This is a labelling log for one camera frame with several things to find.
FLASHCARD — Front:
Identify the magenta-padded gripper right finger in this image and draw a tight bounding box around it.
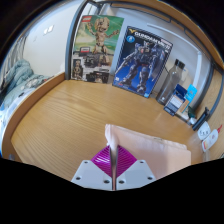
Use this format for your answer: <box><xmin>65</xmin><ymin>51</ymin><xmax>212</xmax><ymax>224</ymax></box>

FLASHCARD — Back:
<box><xmin>114</xmin><ymin>145</ymin><xmax>157</xmax><ymax>191</ymax></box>

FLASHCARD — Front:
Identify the dark grey metal frame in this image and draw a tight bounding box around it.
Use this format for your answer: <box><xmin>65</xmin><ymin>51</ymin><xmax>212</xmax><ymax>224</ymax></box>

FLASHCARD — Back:
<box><xmin>64</xmin><ymin>0</ymin><xmax>224</xmax><ymax>118</ymax></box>

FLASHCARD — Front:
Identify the bed with teal blanket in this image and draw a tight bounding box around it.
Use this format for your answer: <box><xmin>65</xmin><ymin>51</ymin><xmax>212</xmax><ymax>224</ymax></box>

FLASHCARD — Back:
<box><xmin>0</xmin><ymin>59</ymin><xmax>54</xmax><ymax>111</ymax></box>

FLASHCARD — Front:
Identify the white red-capped lotion bottle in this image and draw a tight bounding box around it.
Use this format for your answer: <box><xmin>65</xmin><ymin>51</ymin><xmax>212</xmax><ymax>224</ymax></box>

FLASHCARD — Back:
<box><xmin>201</xmin><ymin>124</ymin><xmax>223</xmax><ymax>153</ymax></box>

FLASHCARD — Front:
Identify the round dark green tin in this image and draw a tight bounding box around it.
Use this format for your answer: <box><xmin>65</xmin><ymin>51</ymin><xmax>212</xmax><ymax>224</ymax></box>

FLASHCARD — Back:
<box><xmin>187</xmin><ymin>110</ymin><xmax>198</xmax><ymax>126</ymax></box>

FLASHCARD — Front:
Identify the pale pink towel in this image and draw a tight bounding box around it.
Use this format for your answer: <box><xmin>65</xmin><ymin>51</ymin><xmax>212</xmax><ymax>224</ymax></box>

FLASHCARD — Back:
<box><xmin>104</xmin><ymin>123</ymin><xmax>193</xmax><ymax>181</ymax></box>

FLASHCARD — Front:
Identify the white cardboard box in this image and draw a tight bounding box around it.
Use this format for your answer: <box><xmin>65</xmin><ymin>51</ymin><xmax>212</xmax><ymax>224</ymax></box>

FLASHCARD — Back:
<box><xmin>181</xmin><ymin>67</ymin><xmax>191</xmax><ymax>84</ymax></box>

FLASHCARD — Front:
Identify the small dark blue box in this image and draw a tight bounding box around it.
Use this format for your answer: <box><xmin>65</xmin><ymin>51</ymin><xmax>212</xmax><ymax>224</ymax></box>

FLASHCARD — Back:
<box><xmin>163</xmin><ymin>83</ymin><xmax>188</xmax><ymax>117</ymax></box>

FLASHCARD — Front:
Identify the white printed mug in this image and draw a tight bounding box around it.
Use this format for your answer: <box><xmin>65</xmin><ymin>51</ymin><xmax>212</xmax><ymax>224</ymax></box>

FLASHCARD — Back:
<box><xmin>197</xmin><ymin>120</ymin><xmax>212</xmax><ymax>141</ymax></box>

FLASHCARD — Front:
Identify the white desk lamp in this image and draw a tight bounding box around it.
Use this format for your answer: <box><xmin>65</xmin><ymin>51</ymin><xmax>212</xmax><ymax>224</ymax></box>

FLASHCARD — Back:
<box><xmin>146</xmin><ymin>22</ymin><xmax>205</xmax><ymax>121</ymax></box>

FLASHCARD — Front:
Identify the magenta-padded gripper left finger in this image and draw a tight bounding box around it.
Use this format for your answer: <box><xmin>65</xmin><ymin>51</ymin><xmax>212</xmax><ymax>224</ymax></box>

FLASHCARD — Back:
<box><xmin>70</xmin><ymin>145</ymin><xmax>115</xmax><ymax>192</ymax></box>

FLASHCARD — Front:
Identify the clear grey water bottle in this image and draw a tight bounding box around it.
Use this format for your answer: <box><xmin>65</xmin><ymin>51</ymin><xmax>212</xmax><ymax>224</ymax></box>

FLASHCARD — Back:
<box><xmin>155</xmin><ymin>58</ymin><xmax>186</xmax><ymax>106</ymax></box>

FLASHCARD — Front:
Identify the blue robot model kit box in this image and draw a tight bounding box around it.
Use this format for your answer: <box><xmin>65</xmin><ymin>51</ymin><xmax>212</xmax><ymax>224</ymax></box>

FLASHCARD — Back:
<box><xmin>112</xmin><ymin>25</ymin><xmax>174</xmax><ymax>99</ymax></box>

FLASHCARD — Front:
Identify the light blue and orange box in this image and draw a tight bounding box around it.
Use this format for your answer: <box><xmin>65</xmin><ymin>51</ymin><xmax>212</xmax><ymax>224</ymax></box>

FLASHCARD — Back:
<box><xmin>181</xmin><ymin>83</ymin><xmax>198</xmax><ymax>116</ymax></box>

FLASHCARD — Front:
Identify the green tree-figure toy box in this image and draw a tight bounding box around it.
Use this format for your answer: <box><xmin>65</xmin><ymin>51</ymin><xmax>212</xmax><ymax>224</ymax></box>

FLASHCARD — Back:
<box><xmin>70</xmin><ymin>14</ymin><xmax>125</xmax><ymax>84</ymax></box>

